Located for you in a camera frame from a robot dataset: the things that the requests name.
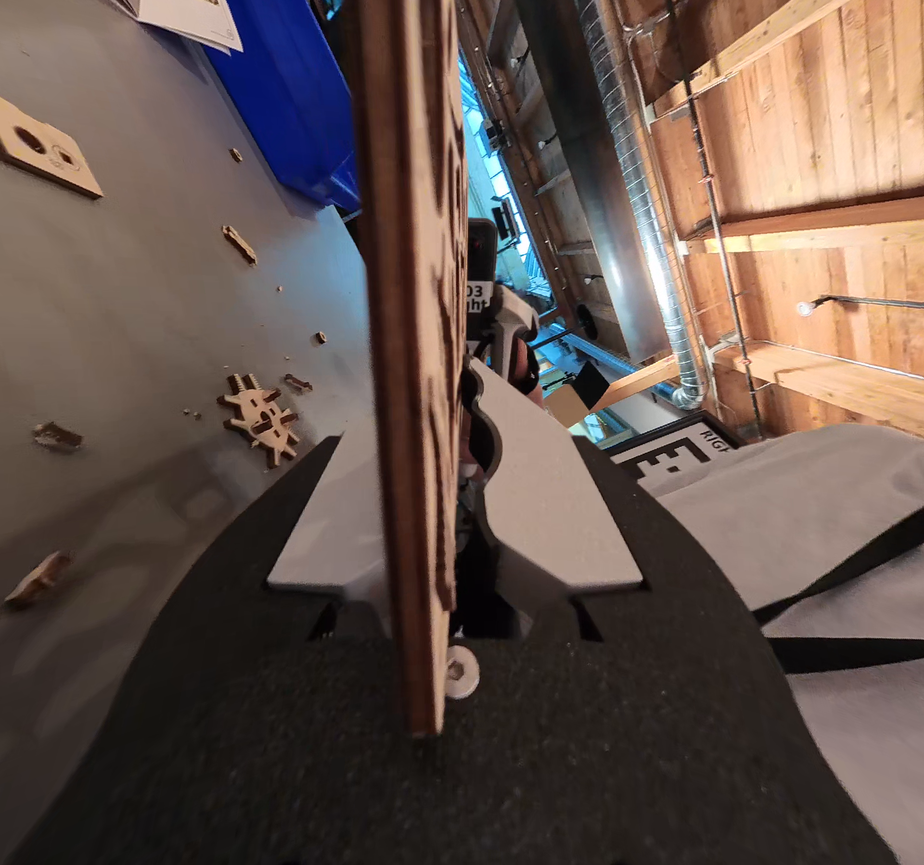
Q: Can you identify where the black shoulder strap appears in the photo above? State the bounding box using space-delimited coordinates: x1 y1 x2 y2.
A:
751 508 924 674

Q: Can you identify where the plywood parts sheet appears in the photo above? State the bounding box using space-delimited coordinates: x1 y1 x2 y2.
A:
338 0 472 738

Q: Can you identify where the wooden toothed gear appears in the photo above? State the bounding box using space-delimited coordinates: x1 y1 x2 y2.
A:
217 373 301 469

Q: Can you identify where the cream and black panel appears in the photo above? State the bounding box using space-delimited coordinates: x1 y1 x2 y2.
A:
549 361 611 427

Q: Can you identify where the black framed marker sign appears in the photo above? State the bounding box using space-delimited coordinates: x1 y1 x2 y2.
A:
605 410 749 492

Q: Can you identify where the person's white shirt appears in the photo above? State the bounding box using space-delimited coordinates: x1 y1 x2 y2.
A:
650 423 924 865

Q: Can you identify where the wooden ceiling beam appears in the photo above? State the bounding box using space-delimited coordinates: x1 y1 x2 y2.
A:
599 356 683 411

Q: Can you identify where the wide metal duct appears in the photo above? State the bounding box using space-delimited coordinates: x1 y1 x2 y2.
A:
497 0 672 362

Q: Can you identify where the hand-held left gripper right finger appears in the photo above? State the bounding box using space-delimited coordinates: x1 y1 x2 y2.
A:
462 357 644 639

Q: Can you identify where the blue plastic bin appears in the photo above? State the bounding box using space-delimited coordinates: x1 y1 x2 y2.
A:
201 0 362 215

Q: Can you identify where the square wooden plate with holes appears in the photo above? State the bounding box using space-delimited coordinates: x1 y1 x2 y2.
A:
0 96 105 201

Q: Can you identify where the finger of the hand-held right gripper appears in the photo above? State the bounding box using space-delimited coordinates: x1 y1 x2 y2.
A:
492 286 539 346

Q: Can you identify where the person's right hand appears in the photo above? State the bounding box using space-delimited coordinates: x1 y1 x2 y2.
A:
507 343 541 407

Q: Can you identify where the ceiling spot lamp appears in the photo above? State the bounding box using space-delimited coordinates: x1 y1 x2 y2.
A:
796 293 924 319

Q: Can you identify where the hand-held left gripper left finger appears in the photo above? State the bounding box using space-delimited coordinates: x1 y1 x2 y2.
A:
267 418 396 639

